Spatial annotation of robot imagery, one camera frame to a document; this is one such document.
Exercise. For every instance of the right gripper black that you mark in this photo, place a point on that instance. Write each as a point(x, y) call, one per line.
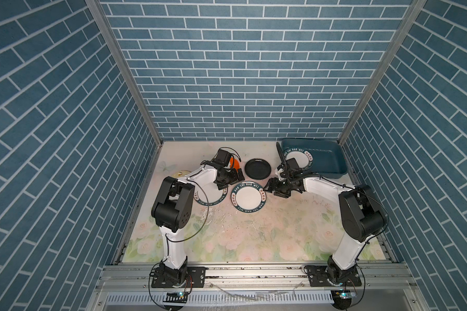
point(273, 183)

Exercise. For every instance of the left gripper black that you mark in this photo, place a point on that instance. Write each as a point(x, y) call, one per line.
point(233, 179)

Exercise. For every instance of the orange plate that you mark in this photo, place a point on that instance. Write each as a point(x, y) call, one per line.
point(235, 163)

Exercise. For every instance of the black plate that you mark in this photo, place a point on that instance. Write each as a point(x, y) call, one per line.
point(257, 169)

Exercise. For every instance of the white plate green rim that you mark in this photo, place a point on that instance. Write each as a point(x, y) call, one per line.
point(210, 195)
point(303, 157)
point(248, 197)

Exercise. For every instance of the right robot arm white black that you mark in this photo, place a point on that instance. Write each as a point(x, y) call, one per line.
point(362, 216)

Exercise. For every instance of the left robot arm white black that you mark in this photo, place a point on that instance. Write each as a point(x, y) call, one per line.
point(172, 210)

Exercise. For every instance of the teal plastic bin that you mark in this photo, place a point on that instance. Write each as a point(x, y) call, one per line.
point(328, 157)

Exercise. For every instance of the cream yellow plate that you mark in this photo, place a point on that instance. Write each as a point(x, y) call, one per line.
point(180, 174)

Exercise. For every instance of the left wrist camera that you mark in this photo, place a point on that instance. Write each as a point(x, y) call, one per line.
point(222, 157)

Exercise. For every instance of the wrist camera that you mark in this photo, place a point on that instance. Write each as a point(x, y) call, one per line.
point(288, 168)
point(222, 157)

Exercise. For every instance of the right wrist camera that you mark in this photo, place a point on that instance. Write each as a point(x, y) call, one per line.
point(288, 168)

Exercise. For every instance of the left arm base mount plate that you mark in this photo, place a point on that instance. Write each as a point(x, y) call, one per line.
point(165, 277)

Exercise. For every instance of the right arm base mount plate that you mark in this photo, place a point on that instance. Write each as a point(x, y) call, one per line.
point(321, 276)

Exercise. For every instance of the aluminium front rail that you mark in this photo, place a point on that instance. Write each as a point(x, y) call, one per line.
point(257, 286)

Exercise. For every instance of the left aluminium corner post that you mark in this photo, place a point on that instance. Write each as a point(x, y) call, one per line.
point(103, 24)

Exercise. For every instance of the aluminium corner post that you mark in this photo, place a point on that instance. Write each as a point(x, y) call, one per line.
point(103, 24)
point(399, 36)

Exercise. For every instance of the right aluminium corner post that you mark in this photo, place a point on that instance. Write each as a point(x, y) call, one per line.
point(399, 36)

